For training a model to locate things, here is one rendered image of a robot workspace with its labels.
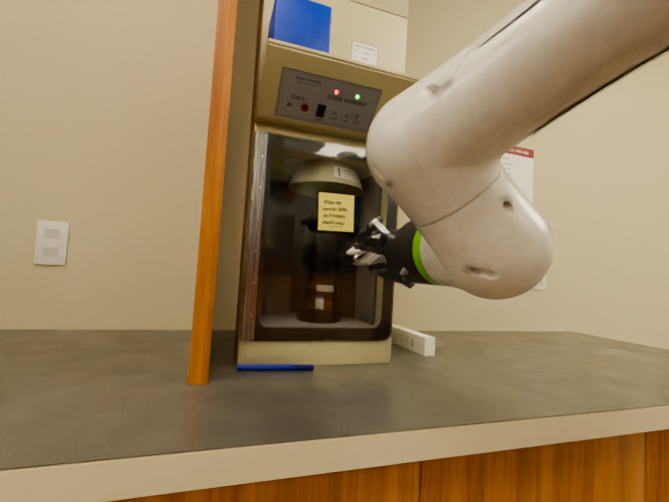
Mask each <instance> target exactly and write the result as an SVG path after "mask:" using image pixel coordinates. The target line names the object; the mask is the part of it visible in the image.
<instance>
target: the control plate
mask: <svg viewBox="0 0 669 502"><path fill-rule="evenodd" d="M336 89H338V90H339V94H338V95H335V94H334V90H336ZM381 93H382V90H378V89H374V88H370V87H366V86H361V85H357V84H353V83H349V82H345V81H341V80H336V79H332V78H328V77H324V76H320V75H315V74H311V73H307V72H303V71H299V70H294V69H290V68H286V67H283V69H282V75H281V80H280V85H279V91H278V97H277V103H276V109H275V116H280V117H285V118H291V119H296V120H301V121H306V122H311V123H316V124H321V125H327V126H336V127H341V128H346V129H351V130H357V131H362V132H368V130H369V128H370V125H371V122H372V119H373V116H374V113H375V110H376V107H377V105H378V102H379V99H380V96H381ZM356 94H359V95H360V98H359V99H358V100H356V99H355V97H354V96H355V95H356ZM287 102H291V103H292V105H291V106H290V107H287V105H286V103H287ZM303 104H307V105H308V107H309V109H308V110H307V111H306V112H303V111H302V109H301V106H302V105H303ZM319 104H320V105H325V106H327V107H326V111H325V115H324V117H323V118H320V117H316V113H317V109H318V105H319ZM334 111H337V114H336V115H334V114H333V112H334ZM346 113H348V114H349V116H348V118H346V117H345V116H344V114H346ZM356 116H360V119H359V120H357V119H356Z"/></svg>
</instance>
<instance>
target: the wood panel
mask: <svg viewBox="0 0 669 502"><path fill-rule="evenodd" d="M237 1H238V0H218V11H217V23H216V36H215V48H214V61H213V73H212V86H211V98H210V111H209V123H208V135H207V147H206V159H205V172H204V184H203V197H202V209H201V222H200V234H199V246H198V259H197V271H196V284H195V296H194V309H193V321H192V334H191V346H190V359H189V371H188V383H187V384H188V385H193V384H208V375H209V362H210V349H211V336H212V323H213V311H214V298H215V285H216V272H217V259H218V246H219V233H220V220H221V207H222V194H223V181H224V168H225V155H226V142H227V129H228V117H229V104H230V92H231V79H232V66H233V53H234V40H235V27H236V14H237Z"/></svg>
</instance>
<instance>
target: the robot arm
mask: <svg viewBox="0 0 669 502"><path fill-rule="evenodd" d="M667 53H669V0H524V1H523V2H521V3H520V4H519V5H518V6H517V7H515V8H514V9H513V10H512V11H511V12H509V13H508V14H507V15H506V16H504V17H503V18H502V19H501V20H499V21H498V22H497V23H496V24H494V25H493V26H492V27H491V28H489V29H488V30H487V31H486V32H484V33H483V34H482V35H480V36H479V37H478V38H477V39H475V40H474V41H473V42H472V43H471V44H470V45H468V46H467V47H465V48H464V49H463V50H461V51H460V52H459V53H457V54H456V55H455V56H453V57H452V58H451V59H449V60H448V61H446V62H445V63H444V64H442V65H441V66H439V67H438V68H437V69H435V70H434V71H433V72H431V73H430V74H428V75H427V76H425V77H424V78H422V79H421V80H420V81H418V82H417V83H415V84H414V85H412V86H411V87H409V88H408V89H406V90H405V91H403V92H402V93H400V94H399V95H397V96H396V97H394V98H393V99H391V100H390V101H389V102H388V103H386V104H385V105H384V106H383V107H382V108H381V110H380V111H379V112H378V113H377V115H376V116H375V118H374V120H373V121H372V123H371V126H370V128H369V131H368V134H367V139H366V147H365V151H366V160H367V164H368V167H369V170H370V172H371V174H372V176H373V178H374V179H375V181H376V182H377V183H378V184H379V186H380V187H381V188H382V189H383V190H384V191H385V192H386V193H387V194H388V195H389V196H390V197H391V198H392V199H393V201H394V202H395V203H396V204H397V205H398V206H399V207H400V208H401V210H402V211H403V212H404V213H405V214H406V215H407V216H408V218H409V219H410V220H411V221H409V222H407V223H405V224H404V225H403V226H402V227H401V228H399V229H396V230H394V229H391V228H387V229H386V228H385V227H384V225H383V224H382V222H383V220H382V218H381V217H380V216H377V217H376V218H374V219H373V220H372V221H370V222H369V223H368V224H367V225H366V228H365V229H364V230H362V231H361V232H360V233H359V234H357V235H356V236H355V237H353V240H354V241H355V242H356V243H354V244H353V245H352V246H353V247H352V248H350V249H349V250H348V251H346V254H347V255H361V254H363V253H364V252H365V251H368V252H375V253H376V254H371V255H370V256H368V257H367V258H365V259H364V260H362V261H361V262H359V263H357V264H355V263H354V262H353V264H354V265H366V266H367V269H368V270H369V271H370V272H372V271H373V270H377V271H378V272H377V275H378V276H379V277H380V278H384V279H387V280H390V281H393V282H397V283H400V284H403V285H404V286H406V287H407V288H409V289H411V288H412V287H413V286H414V285H415V284H426V285H436V286H446V287H453V288H457V289H460V290H463V291H465V292H467V293H469V294H471V295H473V296H476V297H479V298H483V299H489V300H504V299H510V298H514V297H517V296H520V295H522V294H524V293H526V292H528V291H530V290H531V289H533V288H534V287H535V286H537V285H538V284H539V283H540V282H541V281H542V280H543V278H544V277H545V275H546V273H547V272H548V270H549V268H550V266H551V264H552V261H553V258H554V252H555V243H554V237H553V233H552V230H551V228H550V226H549V224H548V222H547V221H546V219H545V218H544V217H543V215H542V214H541V213H540V212H539V211H538V210H537V209H536V208H535V206H534V205H533V204H532V203H531V202H530V201H529V199H528V198H527V197H526V195H525V194H524V193H523V191H522V190H521V189H520V188H519V186H518V185H517V184H516V183H515V182H514V181H513V179H512V178H511V177H510V176H509V175H508V174H507V172H506V171H505V170H504V168H503V167H502V165H501V158H502V156H503V155H504V154H505V153H506V152H508V151H509V150H510V149H512V148H513V147H515V146H516V145H518V144H519V143H521V142H522V141H523V140H525V139H526V138H528V137H529V136H534V135H536V134H537V133H539V132H540V131H542V130H543V129H545V128H546V127H548V126H550V125H551V124H553V123H554V122H556V121H557V120H559V119H560V118H562V117H564V116H565V115H567V114H568V113H570V112H572V111H573V110H575V109H576V108H578V107H579V106H581V105H583V104H584V103H586V102H587V101H589V100H590V99H592V98H594V97H595V96H597V95H598V94H600V93H602V92H603V91H605V90H607V89H608V88H610V87H612V86H613V85H615V84H616V83H618V82H620V81H621V80H623V79H625V78H626V77H628V76H630V75H631V74H633V73H635V72H636V71H638V70H640V69H641V68H643V67H645V66H647V65H648V64H650V63H652V62H653V61H655V60H657V59H659V58H660V57H662V56H664V55H665V54H667ZM375 233H376V234H378V233H379V234H380V238H371V237H370V235H371V234H372V235H374V234H375ZM368 236H369V237H368ZM366 237H368V238H366ZM379 255H383V256H382V257H379ZM378 257H379V258H378ZM377 258H378V259H377Z"/></svg>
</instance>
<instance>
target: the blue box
mask: <svg viewBox="0 0 669 502"><path fill-rule="evenodd" d="M332 10H333V9H332V7H330V6H327V5H323V4H320V3H317V2H314V1H310V0H275V2H274V6H273V11H272V15H271V19H270V24H269V30H268V38H271V39H275V40H279V41H283V42H287V43H291V44H294V45H298V46H302V47H306V48H310V49H314V50H317V51H321V52H325V53H330V42H331V26H332Z"/></svg>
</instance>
